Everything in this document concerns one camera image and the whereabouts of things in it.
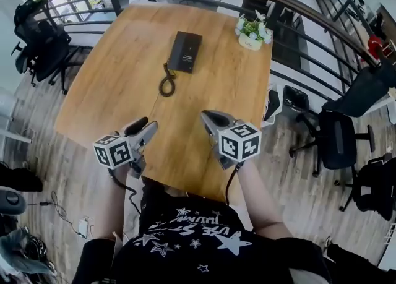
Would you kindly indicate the black waste bin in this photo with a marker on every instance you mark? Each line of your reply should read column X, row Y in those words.
column 295, row 98

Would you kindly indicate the black telephone base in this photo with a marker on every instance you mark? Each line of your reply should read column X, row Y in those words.
column 192, row 52

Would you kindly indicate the red garment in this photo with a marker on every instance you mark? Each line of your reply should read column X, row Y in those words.
column 375, row 47

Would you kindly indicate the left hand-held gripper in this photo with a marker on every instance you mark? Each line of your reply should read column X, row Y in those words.
column 113, row 153

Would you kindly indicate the white power adapter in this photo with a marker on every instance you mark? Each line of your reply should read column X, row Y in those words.
column 83, row 227

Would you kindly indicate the white potted flower plant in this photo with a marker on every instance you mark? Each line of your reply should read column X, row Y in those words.
column 252, row 33

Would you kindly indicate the person's right forearm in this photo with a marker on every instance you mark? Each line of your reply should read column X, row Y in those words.
column 261, row 202

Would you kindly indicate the white storage box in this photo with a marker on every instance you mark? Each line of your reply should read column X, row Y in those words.
column 273, row 104

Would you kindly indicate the person's left forearm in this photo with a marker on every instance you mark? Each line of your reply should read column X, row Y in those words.
column 111, row 205

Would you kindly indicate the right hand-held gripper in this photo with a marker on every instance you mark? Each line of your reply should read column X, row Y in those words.
column 239, row 143

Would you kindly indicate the black office chair with jacket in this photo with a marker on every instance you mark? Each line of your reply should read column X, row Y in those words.
column 337, row 140

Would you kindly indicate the black star print t-shirt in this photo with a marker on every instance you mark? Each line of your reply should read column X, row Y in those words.
column 210, row 245

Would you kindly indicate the grey rounded device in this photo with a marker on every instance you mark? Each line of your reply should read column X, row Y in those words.
column 12, row 200

